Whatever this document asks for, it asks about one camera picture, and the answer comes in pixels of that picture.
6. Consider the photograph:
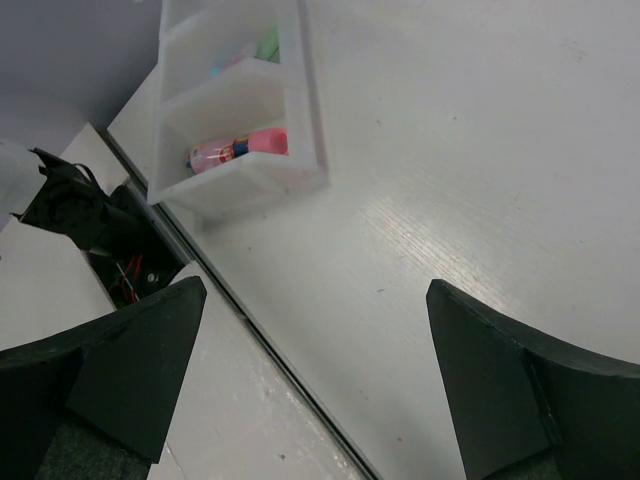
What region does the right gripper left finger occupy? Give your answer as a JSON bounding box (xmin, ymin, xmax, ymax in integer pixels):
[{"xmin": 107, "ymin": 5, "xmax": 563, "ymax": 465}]
[{"xmin": 1, "ymin": 276, "xmax": 207, "ymax": 479}]

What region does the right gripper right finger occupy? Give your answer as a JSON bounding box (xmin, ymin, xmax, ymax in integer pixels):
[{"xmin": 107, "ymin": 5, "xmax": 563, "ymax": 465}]
[{"xmin": 426, "ymin": 279, "xmax": 639, "ymax": 479}]

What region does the pink highlighter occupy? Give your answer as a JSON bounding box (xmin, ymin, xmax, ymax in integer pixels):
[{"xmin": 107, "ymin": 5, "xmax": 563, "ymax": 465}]
[
  {"xmin": 220, "ymin": 42, "xmax": 258, "ymax": 71},
  {"xmin": 232, "ymin": 127, "xmax": 288, "ymax": 157}
]

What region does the green highlighter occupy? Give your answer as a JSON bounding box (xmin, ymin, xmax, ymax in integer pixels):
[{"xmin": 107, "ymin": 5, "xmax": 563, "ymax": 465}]
[{"xmin": 255, "ymin": 28, "xmax": 280, "ymax": 63}]

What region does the clear plastic container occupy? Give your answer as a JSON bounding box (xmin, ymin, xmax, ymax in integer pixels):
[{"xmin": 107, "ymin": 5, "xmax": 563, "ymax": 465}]
[{"xmin": 147, "ymin": 1, "xmax": 328, "ymax": 218}]

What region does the pink highlighter in container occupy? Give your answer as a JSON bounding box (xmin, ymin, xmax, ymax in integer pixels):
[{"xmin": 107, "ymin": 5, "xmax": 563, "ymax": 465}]
[{"xmin": 232, "ymin": 127, "xmax": 288, "ymax": 157}]

